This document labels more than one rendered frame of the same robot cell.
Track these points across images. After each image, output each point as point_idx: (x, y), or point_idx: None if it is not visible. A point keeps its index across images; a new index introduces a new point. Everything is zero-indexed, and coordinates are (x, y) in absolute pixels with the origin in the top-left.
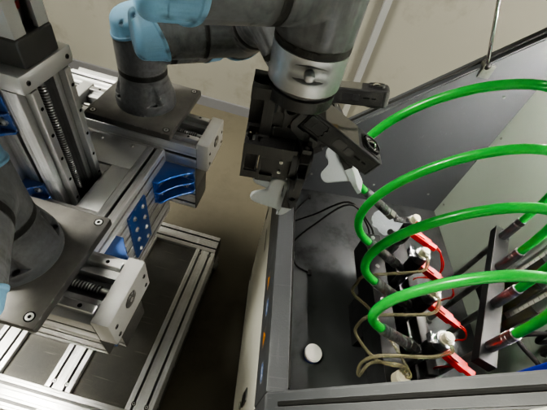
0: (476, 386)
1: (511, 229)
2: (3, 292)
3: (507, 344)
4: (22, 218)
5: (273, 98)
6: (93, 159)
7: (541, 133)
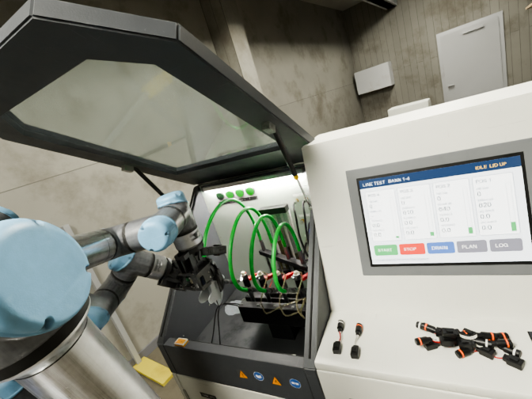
0: (311, 261)
1: (262, 245)
2: None
3: (302, 255)
4: None
5: (191, 252)
6: None
7: (228, 221)
